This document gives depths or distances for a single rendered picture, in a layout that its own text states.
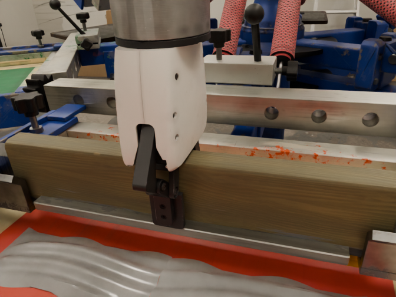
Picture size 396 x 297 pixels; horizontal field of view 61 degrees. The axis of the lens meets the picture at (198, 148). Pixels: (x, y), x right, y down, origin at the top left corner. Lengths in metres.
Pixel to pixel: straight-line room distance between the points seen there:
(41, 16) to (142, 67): 5.60
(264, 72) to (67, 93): 0.35
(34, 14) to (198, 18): 5.66
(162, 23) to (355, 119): 0.35
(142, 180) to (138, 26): 0.11
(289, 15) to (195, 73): 0.53
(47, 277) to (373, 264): 0.29
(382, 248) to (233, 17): 0.61
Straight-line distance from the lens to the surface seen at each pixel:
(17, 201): 0.43
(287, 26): 0.77
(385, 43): 0.93
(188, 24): 0.25
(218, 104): 0.53
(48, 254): 0.39
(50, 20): 5.74
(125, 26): 0.25
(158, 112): 0.25
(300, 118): 0.52
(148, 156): 0.25
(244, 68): 0.56
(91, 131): 0.57
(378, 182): 0.30
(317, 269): 0.36
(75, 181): 0.38
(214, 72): 0.57
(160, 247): 0.37
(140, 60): 0.24
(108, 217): 0.36
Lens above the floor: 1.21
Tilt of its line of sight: 28 degrees down
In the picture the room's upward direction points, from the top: 3 degrees counter-clockwise
